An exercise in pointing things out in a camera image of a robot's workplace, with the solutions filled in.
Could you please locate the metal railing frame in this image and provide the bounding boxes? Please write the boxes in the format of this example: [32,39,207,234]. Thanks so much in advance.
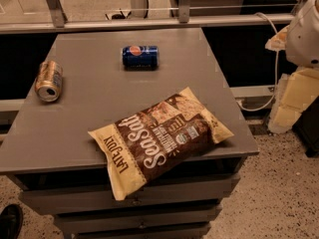
[0,0,307,34]

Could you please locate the blue pepsi can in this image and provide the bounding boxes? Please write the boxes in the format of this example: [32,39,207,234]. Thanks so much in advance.
[122,46,159,68]

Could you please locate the black shoe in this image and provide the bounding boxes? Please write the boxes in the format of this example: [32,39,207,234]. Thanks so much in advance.
[0,204,23,239]

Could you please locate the white cable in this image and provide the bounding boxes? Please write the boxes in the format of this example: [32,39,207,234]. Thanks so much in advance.
[237,12,281,113]

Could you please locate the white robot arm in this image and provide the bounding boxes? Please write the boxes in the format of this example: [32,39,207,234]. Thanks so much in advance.
[285,0,319,68]

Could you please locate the gold soda can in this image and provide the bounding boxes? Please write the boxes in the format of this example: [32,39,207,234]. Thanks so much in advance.
[35,61,63,103]

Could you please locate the yellow foam padding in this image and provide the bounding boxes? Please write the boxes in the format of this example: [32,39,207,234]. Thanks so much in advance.
[268,67,319,133]

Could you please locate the brown yellow chips bag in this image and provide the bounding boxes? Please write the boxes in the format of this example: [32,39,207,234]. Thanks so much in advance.
[90,88,233,201]

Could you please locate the grey drawer cabinet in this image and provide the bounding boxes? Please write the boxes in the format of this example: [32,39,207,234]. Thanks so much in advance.
[0,27,260,239]

